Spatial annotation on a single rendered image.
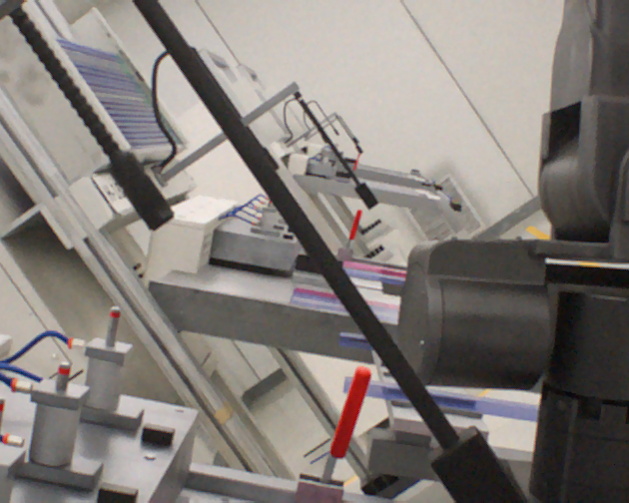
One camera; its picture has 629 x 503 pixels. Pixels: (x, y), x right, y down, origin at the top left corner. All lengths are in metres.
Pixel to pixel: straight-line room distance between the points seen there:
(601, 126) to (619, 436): 0.14
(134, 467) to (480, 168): 7.63
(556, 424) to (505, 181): 7.68
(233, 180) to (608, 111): 4.59
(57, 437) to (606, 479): 0.26
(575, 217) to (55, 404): 0.27
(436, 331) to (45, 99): 1.22
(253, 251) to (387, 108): 6.34
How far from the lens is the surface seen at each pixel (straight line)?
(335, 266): 0.41
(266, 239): 1.84
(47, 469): 0.58
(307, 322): 1.53
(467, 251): 0.52
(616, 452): 0.55
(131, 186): 0.63
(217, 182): 5.10
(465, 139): 8.18
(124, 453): 0.63
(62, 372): 0.57
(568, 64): 0.56
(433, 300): 0.50
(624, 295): 0.54
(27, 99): 1.68
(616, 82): 0.53
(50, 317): 1.58
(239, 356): 8.36
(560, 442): 0.55
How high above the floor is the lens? 1.23
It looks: 4 degrees down
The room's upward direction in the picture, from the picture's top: 35 degrees counter-clockwise
